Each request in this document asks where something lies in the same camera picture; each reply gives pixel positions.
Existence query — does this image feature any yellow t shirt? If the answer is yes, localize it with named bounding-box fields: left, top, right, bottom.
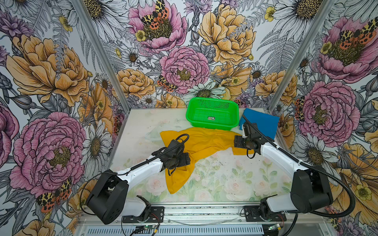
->
left=160, top=127, right=254, bottom=194

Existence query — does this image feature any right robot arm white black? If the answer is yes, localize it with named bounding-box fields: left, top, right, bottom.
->
left=234, top=122, right=333, bottom=220

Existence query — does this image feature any folded blue t shirt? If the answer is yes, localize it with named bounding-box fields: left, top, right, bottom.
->
left=239, top=108, right=280, bottom=140

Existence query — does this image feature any green plastic basket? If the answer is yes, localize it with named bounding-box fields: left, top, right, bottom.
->
left=186, top=97, right=239, bottom=130

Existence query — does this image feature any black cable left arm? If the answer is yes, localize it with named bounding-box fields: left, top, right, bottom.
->
left=79, top=133, right=190, bottom=216

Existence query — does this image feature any aluminium front rail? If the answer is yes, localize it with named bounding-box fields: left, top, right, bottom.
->
left=79, top=202, right=327, bottom=226

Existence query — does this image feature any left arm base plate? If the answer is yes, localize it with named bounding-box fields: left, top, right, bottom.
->
left=122, top=206, right=165, bottom=223

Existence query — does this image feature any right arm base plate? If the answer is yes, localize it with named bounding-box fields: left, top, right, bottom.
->
left=240, top=206, right=286, bottom=222

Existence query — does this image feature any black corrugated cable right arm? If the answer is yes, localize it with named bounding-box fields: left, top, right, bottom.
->
left=242, top=114, right=356, bottom=218

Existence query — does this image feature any aluminium frame post right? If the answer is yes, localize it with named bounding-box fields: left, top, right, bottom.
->
left=267, top=1, right=336, bottom=112

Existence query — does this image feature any aluminium frame post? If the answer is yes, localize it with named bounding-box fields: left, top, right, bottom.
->
left=72, top=1, right=131, bottom=114
left=267, top=1, right=336, bottom=112

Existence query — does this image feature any aluminium frame post left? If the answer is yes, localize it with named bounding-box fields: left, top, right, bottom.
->
left=72, top=1, right=131, bottom=114

